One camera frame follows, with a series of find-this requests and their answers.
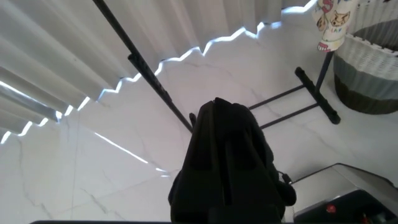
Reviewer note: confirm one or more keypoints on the white curtain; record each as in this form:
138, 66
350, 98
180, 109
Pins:
77, 46

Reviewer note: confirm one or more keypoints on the black clothes rack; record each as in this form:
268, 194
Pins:
146, 70

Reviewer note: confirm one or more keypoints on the white laundry basket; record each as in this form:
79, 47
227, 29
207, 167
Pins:
367, 62

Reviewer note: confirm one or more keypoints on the cream printed garment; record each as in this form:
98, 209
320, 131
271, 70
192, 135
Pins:
332, 25

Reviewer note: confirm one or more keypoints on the black garment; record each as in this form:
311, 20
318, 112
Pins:
242, 115

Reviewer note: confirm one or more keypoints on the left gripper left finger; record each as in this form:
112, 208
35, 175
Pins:
199, 193

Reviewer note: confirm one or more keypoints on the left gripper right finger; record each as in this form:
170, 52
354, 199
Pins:
252, 196

